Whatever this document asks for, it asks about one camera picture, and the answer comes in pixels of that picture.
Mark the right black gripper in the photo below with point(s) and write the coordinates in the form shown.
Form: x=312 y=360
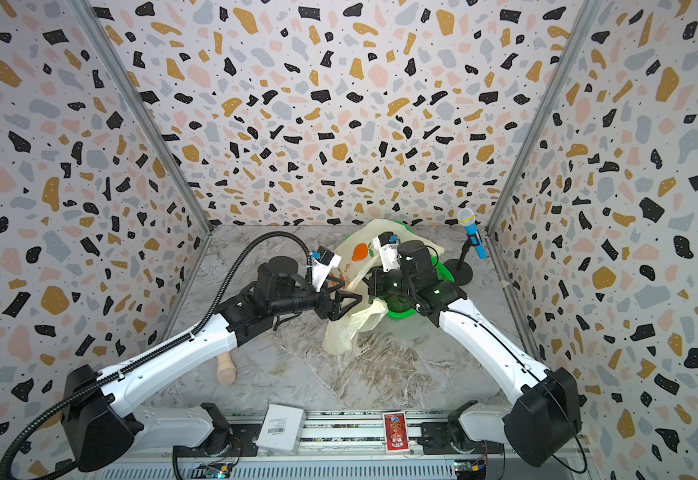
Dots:
x=378 y=285

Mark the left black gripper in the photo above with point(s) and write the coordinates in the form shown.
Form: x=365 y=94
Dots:
x=335 y=311

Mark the cream plastic bag orange print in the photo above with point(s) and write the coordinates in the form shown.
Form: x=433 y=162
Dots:
x=362 y=270

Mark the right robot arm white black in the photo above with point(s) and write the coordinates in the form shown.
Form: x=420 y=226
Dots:
x=545 y=409

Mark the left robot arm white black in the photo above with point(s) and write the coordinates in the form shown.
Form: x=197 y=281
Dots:
x=106 y=419

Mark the green plastic basket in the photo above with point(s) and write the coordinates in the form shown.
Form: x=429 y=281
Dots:
x=407 y=290

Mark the black microphone stand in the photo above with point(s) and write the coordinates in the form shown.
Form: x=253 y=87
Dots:
x=458 y=267

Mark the blue toy microphone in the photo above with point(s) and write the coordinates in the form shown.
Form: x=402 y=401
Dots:
x=467 y=219

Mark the wooden rolling pin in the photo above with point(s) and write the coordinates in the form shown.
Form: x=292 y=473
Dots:
x=226 y=371

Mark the white cardboard box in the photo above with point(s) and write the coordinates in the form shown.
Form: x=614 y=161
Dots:
x=281 y=429

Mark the red card pack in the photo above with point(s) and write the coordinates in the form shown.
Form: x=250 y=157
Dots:
x=396 y=438

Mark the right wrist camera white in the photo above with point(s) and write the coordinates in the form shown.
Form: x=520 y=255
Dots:
x=386 y=246

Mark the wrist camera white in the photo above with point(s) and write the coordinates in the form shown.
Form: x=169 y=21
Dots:
x=386 y=246
x=324 y=261

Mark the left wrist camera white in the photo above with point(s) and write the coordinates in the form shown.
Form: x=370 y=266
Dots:
x=324 y=261

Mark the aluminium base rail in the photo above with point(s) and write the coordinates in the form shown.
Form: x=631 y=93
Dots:
x=331 y=445

